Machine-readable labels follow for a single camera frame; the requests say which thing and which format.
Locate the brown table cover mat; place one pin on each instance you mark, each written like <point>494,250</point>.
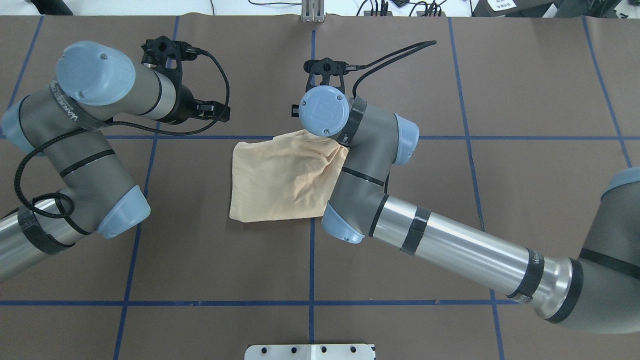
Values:
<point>523,123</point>

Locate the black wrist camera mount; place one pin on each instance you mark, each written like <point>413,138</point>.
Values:
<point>326,68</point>
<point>166,56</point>

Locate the cream long-sleeve printed shirt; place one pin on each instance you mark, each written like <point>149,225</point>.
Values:
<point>291,176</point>

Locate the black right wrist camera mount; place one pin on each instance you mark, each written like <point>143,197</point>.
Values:
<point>326,68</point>

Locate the aluminium frame post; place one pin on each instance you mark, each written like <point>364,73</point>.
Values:
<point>313,11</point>

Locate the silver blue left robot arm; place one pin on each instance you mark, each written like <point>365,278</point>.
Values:
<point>71,183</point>

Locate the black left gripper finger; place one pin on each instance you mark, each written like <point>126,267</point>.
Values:
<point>213,117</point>
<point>211,106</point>

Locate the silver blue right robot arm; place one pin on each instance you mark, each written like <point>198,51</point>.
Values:
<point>595,292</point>

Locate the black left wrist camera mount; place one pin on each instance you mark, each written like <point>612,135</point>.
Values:
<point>166,56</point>

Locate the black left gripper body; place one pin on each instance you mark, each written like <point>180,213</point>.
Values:
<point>181,105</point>

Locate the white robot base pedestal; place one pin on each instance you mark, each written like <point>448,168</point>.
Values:
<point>326,351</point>

